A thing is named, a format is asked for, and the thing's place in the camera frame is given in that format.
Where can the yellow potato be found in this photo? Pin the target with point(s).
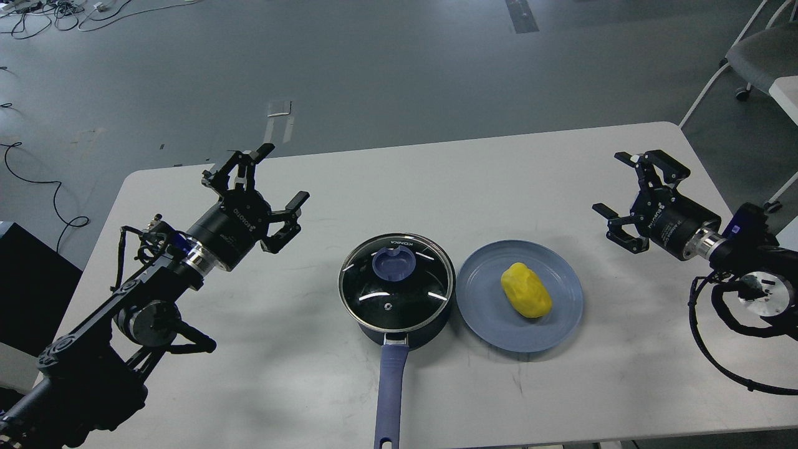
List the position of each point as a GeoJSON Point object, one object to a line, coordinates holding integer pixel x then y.
{"type": "Point", "coordinates": [525, 291]}

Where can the grey office chair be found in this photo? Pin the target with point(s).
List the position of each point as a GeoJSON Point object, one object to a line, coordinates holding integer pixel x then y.
{"type": "Point", "coordinates": [759, 59]}

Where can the black box at left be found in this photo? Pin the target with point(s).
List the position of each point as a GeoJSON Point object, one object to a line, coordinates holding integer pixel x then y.
{"type": "Point", "coordinates": [37, 285]}

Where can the blue plate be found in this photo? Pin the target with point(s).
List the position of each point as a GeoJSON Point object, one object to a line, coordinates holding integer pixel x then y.
{"type": "Point", "coordinates": [487, 311]}

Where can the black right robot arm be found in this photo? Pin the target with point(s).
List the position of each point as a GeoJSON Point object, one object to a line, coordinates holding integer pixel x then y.
{"type": "Point", "coordinates": [753, 278]}

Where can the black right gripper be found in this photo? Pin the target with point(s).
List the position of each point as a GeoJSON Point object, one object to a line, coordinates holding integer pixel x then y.
{"type": "Point", "coordinates": [659, 213]}

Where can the glass pot lid blue knob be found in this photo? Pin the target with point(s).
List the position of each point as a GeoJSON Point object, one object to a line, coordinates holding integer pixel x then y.
{"type": "Point", "coordinates": [397, 282]}

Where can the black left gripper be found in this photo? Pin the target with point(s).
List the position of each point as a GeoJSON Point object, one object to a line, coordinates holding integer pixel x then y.
{"type": "Point", "coordinates": [241, 217]}

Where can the white table at right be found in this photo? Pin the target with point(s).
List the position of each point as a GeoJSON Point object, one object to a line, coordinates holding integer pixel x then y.
{"type": "Point", "coordinates": [784, 92]}

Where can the dark blue saucepan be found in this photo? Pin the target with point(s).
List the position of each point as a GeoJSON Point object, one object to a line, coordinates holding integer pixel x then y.
{"type": "Point", "coordinates": [395, 348]}

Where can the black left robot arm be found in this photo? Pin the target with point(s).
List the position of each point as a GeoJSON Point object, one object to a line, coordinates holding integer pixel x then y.
{"type": "Point", "coordinates": [93, 377]}

